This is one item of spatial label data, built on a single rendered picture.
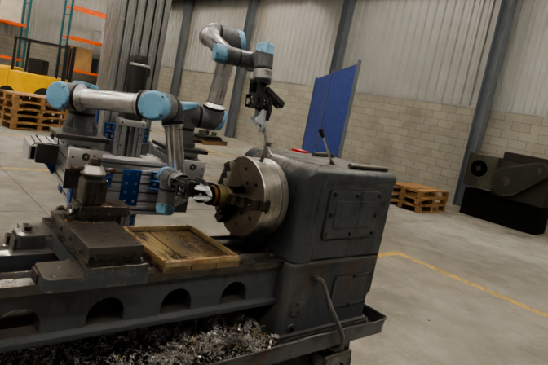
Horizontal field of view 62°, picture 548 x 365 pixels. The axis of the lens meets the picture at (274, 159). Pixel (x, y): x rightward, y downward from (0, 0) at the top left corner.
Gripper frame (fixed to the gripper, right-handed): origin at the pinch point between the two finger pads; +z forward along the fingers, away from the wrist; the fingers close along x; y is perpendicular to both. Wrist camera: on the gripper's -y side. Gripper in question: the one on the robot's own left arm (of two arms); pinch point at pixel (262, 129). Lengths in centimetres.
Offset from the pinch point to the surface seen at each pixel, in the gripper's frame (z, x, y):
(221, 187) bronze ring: 24.6, 4.2, 20.4
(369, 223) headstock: 36, 21, -50
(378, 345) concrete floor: 129, -38, -150
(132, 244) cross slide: 42, 18, 59
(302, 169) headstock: 14.9, 18.2, -7.1
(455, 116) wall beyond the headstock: -163, -425, -967
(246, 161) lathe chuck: 13.9, 4.5, 9.9
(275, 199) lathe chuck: 27.2, 17.0, 4.5
